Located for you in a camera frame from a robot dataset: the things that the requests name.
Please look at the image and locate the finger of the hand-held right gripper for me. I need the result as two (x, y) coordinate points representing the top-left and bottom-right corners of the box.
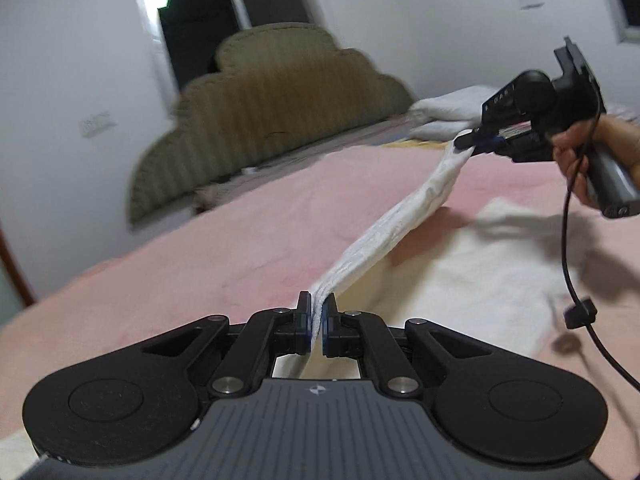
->
(454, 127), (532, 147)
(470, 140), (516, 157)

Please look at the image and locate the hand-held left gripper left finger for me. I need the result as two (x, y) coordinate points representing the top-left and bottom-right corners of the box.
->
(141, 291), (315, 397)

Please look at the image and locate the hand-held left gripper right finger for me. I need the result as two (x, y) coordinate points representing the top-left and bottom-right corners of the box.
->
(322, 294), (493, 397)

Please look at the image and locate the white quilted blanket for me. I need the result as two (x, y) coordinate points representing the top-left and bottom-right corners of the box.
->
(300, 137), (596, 381)

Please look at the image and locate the person's right hand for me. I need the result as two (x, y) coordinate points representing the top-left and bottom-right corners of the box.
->
(552, 112), (640, 208)

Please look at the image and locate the white pillow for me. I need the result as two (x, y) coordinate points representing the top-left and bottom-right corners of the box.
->
(410, 85), (501, 122)
(407, 119), (483, 142)

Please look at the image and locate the pink floral blanket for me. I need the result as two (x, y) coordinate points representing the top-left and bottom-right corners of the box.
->
(0, 130), (640, 480)

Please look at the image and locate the beige patterned bed sheet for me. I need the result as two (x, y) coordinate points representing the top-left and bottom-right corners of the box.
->
(192, 162), (321, 216)

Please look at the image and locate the olive padded headboard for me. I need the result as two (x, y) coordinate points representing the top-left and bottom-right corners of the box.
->
(127, 22), (416, 231)

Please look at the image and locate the frosted glass door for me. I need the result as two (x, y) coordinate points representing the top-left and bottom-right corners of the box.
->
(0, 265), (26, 328)

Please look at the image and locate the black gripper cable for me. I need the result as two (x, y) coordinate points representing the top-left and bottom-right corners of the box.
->
(560, 85), (640, 393)

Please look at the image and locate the brown wooden door frame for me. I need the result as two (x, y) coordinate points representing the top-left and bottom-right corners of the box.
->
(0, 225), (38, 311)

